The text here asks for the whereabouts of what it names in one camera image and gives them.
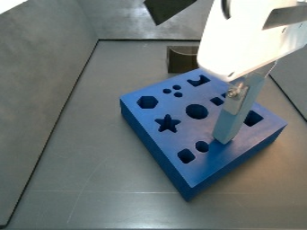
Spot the blue shape sorting board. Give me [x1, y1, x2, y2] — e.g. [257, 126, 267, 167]
[120, 69, 287, 200]

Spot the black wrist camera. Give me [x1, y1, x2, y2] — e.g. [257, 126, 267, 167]
[144, 0, 197, 25]

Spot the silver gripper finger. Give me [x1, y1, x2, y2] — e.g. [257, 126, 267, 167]
[226, 61, 278, 100]

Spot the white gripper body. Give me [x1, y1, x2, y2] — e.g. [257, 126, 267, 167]
[197, 0, 307, 82]

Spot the black curved fixture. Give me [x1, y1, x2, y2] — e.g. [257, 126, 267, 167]
[167, 46, 198, 74]

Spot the light blue rectangular block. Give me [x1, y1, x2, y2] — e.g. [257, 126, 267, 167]
[213, 79, 266, 144]

